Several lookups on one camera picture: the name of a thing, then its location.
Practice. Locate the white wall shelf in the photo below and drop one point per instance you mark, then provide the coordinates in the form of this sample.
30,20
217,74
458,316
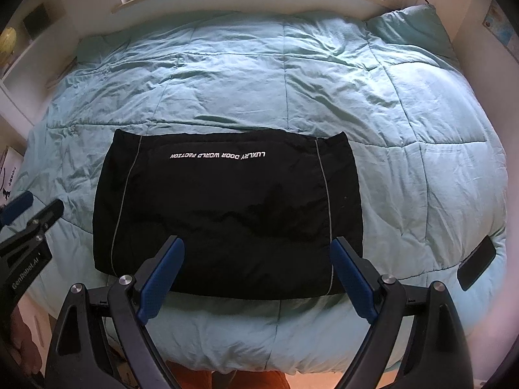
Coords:
36,60

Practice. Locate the black smartphone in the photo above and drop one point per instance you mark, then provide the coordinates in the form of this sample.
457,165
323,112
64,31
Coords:
476,262

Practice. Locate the light blue quilted blanket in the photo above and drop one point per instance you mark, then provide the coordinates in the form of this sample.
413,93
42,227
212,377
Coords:
284,89

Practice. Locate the yellow globe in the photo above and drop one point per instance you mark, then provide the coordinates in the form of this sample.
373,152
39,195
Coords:
7,46

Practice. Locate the light blue pillow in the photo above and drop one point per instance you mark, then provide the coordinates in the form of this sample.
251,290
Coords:
409,28

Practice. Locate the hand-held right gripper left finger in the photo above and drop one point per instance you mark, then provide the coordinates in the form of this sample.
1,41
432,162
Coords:
160,287

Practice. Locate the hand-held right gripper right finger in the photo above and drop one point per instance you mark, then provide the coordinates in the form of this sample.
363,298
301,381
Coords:
352,283

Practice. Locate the person's orange pants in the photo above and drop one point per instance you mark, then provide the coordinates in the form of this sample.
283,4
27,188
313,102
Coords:
227,379

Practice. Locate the black hooded jacket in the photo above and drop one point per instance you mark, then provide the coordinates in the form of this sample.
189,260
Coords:
227,210

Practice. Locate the dark picture frame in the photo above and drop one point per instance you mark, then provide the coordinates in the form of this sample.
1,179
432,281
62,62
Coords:
36,22

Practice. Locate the wall poster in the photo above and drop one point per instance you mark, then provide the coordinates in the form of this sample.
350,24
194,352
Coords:
500,24

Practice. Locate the white printed box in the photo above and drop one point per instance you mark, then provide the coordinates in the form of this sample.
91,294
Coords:
10,174

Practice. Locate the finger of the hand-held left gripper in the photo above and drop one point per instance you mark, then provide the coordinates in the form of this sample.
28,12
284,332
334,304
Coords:
38,221
16,207

